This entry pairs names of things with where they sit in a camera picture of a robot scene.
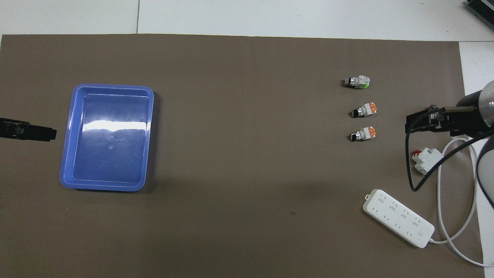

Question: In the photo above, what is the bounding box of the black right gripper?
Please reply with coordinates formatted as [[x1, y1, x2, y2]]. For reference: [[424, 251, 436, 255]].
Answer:
[[405, 90, 489, 137]]

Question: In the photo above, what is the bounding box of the green-backed selector switch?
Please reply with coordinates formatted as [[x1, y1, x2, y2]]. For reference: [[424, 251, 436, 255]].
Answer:
[[344, 75, 371, 90]]

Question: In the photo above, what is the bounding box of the white red circuit breaker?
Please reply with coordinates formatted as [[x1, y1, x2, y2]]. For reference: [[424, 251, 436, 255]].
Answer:
[[411, 147, 443, 175]]

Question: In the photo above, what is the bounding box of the orange-backed selector switch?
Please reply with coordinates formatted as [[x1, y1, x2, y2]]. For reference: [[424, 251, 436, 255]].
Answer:
[[349, 126, 377, 142], [350, 102, 377, 118]]

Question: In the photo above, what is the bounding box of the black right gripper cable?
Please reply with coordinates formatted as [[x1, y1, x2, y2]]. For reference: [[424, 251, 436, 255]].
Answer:
[[404, 110, 494, 192]]

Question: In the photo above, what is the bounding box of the dark grey finned device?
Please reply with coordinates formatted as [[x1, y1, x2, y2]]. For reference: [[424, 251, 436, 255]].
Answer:
[[465, 0, 494, 29]]

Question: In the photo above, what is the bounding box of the white power strip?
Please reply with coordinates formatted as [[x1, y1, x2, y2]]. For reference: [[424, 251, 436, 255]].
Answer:
[[362, 188, 435, 248]]

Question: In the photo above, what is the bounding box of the brown paper table mat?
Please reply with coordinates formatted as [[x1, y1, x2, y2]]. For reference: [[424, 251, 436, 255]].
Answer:
[[0, 34, 485, 278]]

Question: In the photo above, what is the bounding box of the white power strip cable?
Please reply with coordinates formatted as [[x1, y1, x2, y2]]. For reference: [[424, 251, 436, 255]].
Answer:
[[428, 138, 494, 268]]

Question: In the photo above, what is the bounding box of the blue plastic tray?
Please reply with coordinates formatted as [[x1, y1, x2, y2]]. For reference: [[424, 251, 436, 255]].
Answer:
[[59, 84, 155, 192]]

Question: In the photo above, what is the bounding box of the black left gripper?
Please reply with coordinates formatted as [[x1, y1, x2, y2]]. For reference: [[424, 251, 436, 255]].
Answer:
[[0, 118, 58, 142]]

